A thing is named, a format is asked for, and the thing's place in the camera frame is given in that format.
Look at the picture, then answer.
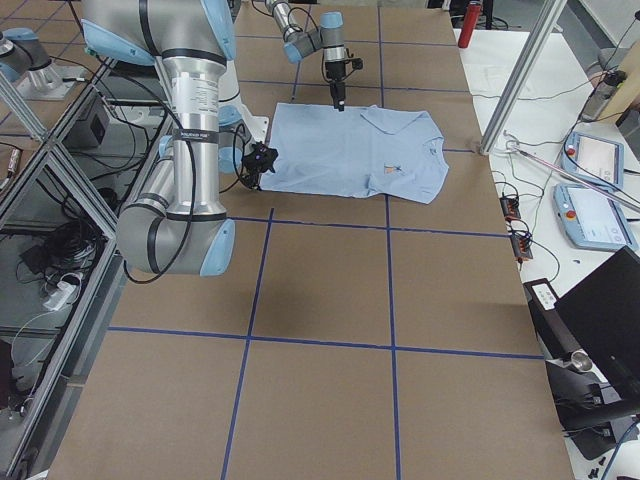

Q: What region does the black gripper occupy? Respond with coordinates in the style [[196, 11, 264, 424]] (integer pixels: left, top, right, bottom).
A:
[[324, 59, 349, 111], [240, 142, 278, 189]]

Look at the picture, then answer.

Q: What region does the light blue t-shirt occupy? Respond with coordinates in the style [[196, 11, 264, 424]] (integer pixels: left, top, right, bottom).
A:
[[260, 103, 449, 204]]

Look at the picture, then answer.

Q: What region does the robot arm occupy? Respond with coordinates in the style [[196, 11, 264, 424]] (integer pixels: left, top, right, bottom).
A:
[[81, 1, 236, 276], [265, 1, 359, 111]]

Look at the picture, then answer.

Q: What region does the red cylinder bottle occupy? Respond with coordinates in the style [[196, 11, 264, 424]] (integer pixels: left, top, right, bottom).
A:
[[457, 1, 482, 49]]

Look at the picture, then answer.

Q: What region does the metal grabber stick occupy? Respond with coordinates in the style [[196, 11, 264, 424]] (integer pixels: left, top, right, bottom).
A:
[[503, 131, 639, 213]]

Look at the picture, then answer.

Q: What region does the blue teach pendant far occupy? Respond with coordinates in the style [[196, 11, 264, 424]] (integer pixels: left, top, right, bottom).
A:
[[561, 132, 624, 188]]

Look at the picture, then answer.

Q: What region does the blue teach pendant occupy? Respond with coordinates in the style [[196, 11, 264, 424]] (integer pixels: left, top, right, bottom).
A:
[[561, 132, 624, 188], [553, 184, 639, 252]]

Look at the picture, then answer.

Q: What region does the blue teach pendant near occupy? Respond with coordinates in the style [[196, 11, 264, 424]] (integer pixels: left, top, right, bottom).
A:
[[553, 184, 639, 252]]

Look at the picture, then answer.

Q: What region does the black monitor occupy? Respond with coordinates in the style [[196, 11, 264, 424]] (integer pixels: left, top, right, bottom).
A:
[[524, 247, 639, 460]]

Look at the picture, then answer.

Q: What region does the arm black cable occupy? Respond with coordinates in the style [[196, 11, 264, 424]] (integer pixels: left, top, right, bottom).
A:
[[94, 54, 251, 286]]

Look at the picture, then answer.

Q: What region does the aluminium frame post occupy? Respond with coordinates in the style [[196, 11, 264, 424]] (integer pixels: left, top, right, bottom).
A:
[[479, 0, 567, 155]]

